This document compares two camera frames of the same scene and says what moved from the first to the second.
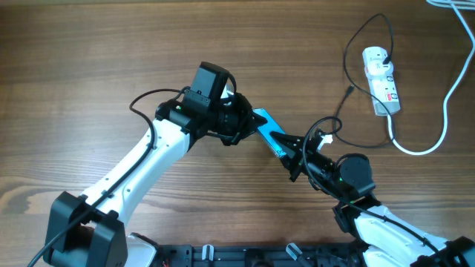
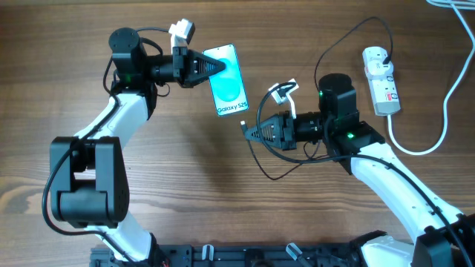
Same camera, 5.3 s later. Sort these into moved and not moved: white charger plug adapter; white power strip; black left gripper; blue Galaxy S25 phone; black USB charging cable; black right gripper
Moved: black USB charging cable; black left gripper; black right gripper; blue Galaxy S25 phone
Not moved: white power strip; white charger plug adapter
